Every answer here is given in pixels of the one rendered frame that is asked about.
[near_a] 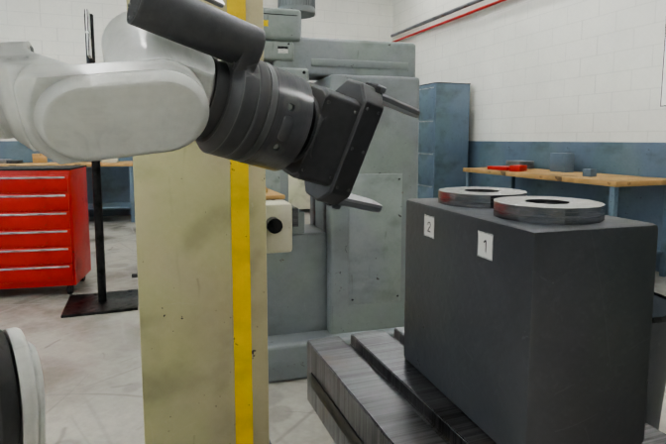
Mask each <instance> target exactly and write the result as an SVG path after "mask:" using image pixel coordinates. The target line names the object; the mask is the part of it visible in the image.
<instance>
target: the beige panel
mask: <svg viewBox="0 0 666 444"><path fill-rule="evenodd" d="M199 1H201V2H204V3H206V4H208V5H210V6H213V7H215V8H217V9H219V10H221V11H224V12H226V13H228V14H230V15H233V16H235V17H237V18H239V19H242V20H244V21H246V22H248V23H250V24H253V25H255V26H257V27H259V28H262V29H264V3H263V0H223V2H224V4H225V5H224V7H223V8H220V7H218V6H216V5H213V4H211V3H209V2H207V1H205V0H199ZM126 2H127V11H128V4H129V2H130V0H126ZM133 172H134V195H135V220H136V244H137V268H138V293H139V316H140V341H141V365H142V389H143V413H144V437H145V444H272V443H271V440H270V432H269V361H268V290H267V217H266V169H265V168H261V167H257V166H251V165H247V164H243V163H239V162H236V161H232V160H228V159H224V158H220V157H217V156H213V155H209V154H205V153H203V152H202V151H201V150H200V149H199V147H198V145H197V143H196V141H193V142H192V143H191V144H189V145H187V146H186V147H183V148H181V149H179V150H175V151H171V152H165V153H157V154H150V155H142V156H134V157H133Z"/></svg>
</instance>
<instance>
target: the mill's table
mask: <svg viewBox="0 0 666 444"><path fill-rule="evenodd" d="M307 399H308V401H309V403H310V404H311V406H312V407H313V409H314V410H315V412H316V414H317V415H318V417H319V418H320V420H321V421H322V423H323V425H324V426H325V428H326V429H327V431H328V432H329V434H330V436H331V437H332V439H333V440H334V442H335V443H336V444H497V443H496V442H495V441H494V440H493V439H492V438H491V437H489V436H488V435H487V434H486V433H485V432H484V431H483V430H482V429H481V428H480V427H479V426H478V425H477V424H476V423H475V422H473V421H472V420H471V419H470V418H469V417H468V416H467V415H466V414H465V413H464V412H463V411H462V410H461V409H460V408H459V407H457V406H456V405H455V404H454V403H453V402H452V401H451V400H450V399H449V398H448V397H447V396H446V395H445V394H444V393H443V392H441V391H440V390H439V389H438V388H437V387H436V386H435V385H434V384H433V383H432V382H431V381H430V380H429V379H428V378H426V377H425V376H423V375H422V374H421V373H420V372H419V371H418V370H417V369H416V368H415V367H414V366H413V365H412V364H411V363H409V362H408V361H407V360H406V359H405V357H404V327H398V328H394V337H393V338H392V337H391V336H390V335H389V334H388V333H387V332H385V331H384V330H377V331H370V332H363V333H356V334H352V335H351V344H350V345H347V344H346V343H345V342H344V341H343V340H342V339H341V338H340V337H339V336H334V337H327V338H320V339H313V340H308V341H307ZM641 444H666V434H665V433H663V432H661V431H660V430H658V429H656V428H654V427H653V426H651V425H649V424H647V423H645V429H644V441H643V443H641Z"/></svg>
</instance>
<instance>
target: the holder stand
mask: <svg viewBox="0 0 666 444"><path fill-rule="evenodd" d="M605 213H606V205H605V204H603V203H601V202H598V201H594V200H589V199H580V198H570V197H555V196H527V192H526V191H524V190H520V189H512V188H501V187H478V186H463V187H446V188H440V189H439V190H438V198H413V199H408V200H407V201H406V237H405V303H404V357H405V359H406V360H407V361H408V362H409V363H411V364H412V365H413V366H414V367H415V368H416V369H417V370H418V371H419V372H420V373H421V374H422V375H423V376H425V377H426V378H428V379H429V380H430V381H431V382H432V383H433V384H434V385H435V386H436V387H437V388H438V389H439V390H440V391H441V392H443V393H444V394H445V395H446V396H447V397H448V398H449V399H450V400H451V401H452V402H453V403H454V404H455V405H456V406H457V407H459V408H460V409H461V410H462V411H463V412H464V413H465V414H466V415H467V416H468V417H469V418H470V419H471V420H472V421H473V422H475V423H476V424H477V425H478V426H479V427H480V428H481V429H482V430H483V431H484V432H485V433H486V434H487V435H488V436H489V437H491V438H492V439H493V440H494V441H495V442H496V443H497V444H641V443H643V441H644V429H645V415H646V401H647V386H648V371H649V357H650V342H651V327H652V312H653V297H654V284H655V269H656V254H657V239H658V226H657V225H655V224H653V223H648V222H643V221H637V220H631V219H626V218H620V217H614V216H609V215H605Z"/></svg>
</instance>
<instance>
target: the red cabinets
mask: <svg viewBox="0 0 666 444"><path fill-rule="evenodd" d="M86 167H87V166H0V289H9V288H28V287H46V286H64V285H67V293H73V286H74V285H77V284H78V283H79V282H80V281H85V276H86V275H87V274H88V273H89V272H90V271H91V259H90V239H89V219H88V200H87V180H86Z"/></svg>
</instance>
